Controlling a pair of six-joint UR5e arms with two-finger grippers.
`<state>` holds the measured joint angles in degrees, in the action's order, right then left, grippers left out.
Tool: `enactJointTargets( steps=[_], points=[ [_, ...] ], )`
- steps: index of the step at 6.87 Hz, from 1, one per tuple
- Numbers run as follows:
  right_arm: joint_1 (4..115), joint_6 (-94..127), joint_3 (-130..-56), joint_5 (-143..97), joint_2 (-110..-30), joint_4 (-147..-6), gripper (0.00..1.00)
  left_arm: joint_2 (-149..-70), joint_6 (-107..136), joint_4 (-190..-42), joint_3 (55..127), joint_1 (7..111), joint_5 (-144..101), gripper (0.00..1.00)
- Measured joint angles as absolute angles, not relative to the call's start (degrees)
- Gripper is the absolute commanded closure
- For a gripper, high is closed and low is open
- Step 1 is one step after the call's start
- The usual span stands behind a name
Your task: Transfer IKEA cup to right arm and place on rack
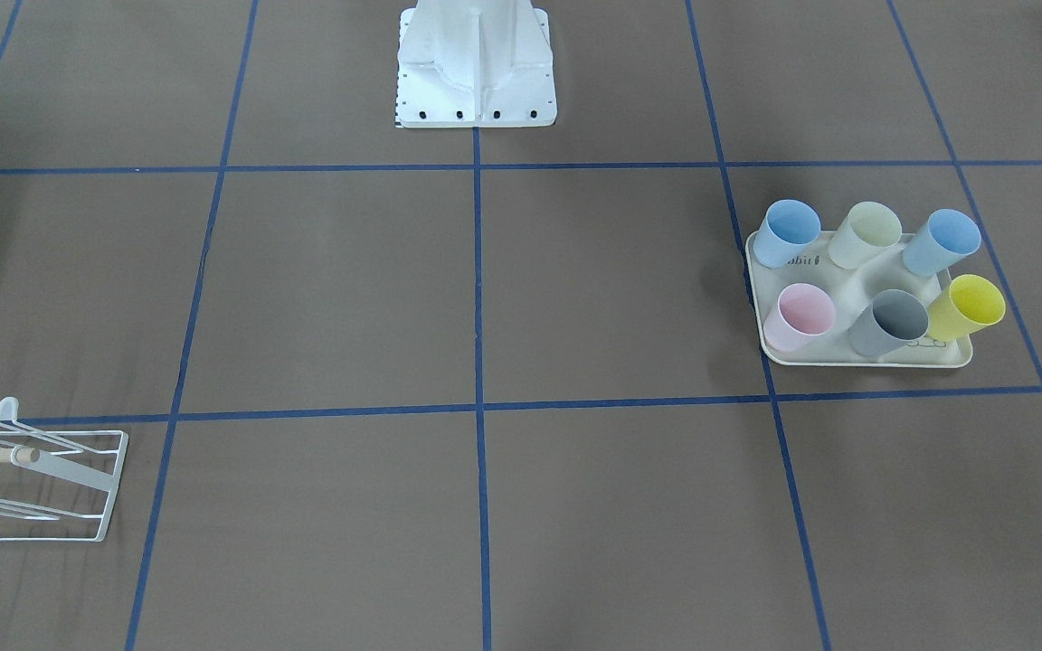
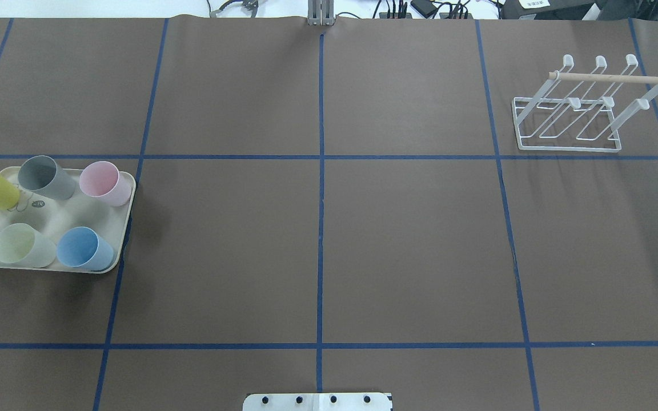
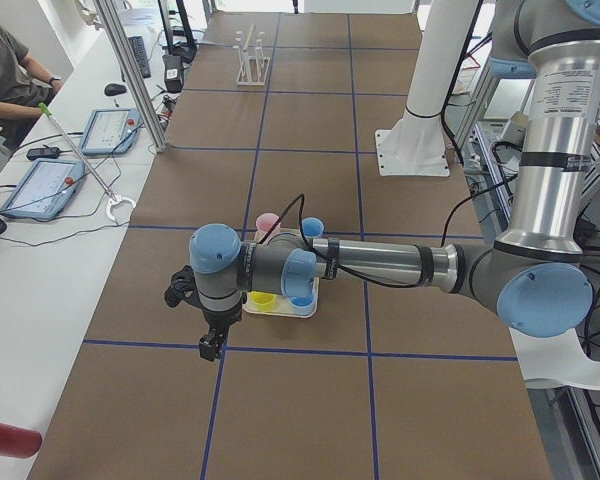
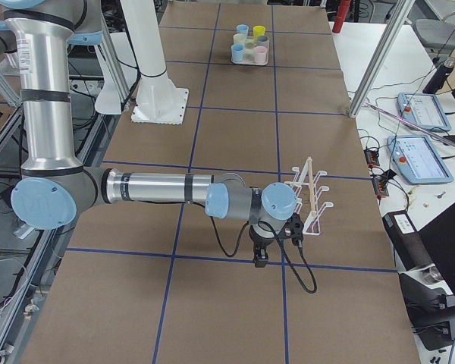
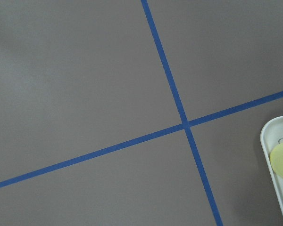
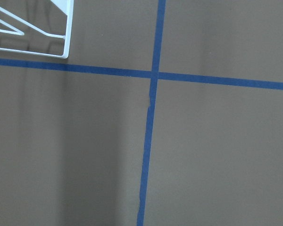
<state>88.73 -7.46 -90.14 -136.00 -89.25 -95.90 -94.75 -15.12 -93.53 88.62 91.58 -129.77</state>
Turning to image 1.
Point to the cream plastic cup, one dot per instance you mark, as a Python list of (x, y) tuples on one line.
[(868, 230)]

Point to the pink plastic cup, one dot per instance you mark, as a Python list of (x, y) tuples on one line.
[(803, 313)]

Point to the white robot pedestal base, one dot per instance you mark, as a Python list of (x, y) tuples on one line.
[(465, 64)]

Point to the white wire cup rack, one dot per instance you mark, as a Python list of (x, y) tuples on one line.
[(57, 486)]

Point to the light blue cup back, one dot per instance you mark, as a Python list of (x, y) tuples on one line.
[(788, 228), (947, 237)]

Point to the grey plastic cup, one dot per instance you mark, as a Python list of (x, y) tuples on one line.
[(894, 319)]

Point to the yellow plastic cup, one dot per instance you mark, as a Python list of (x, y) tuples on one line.
[(968, 304)]

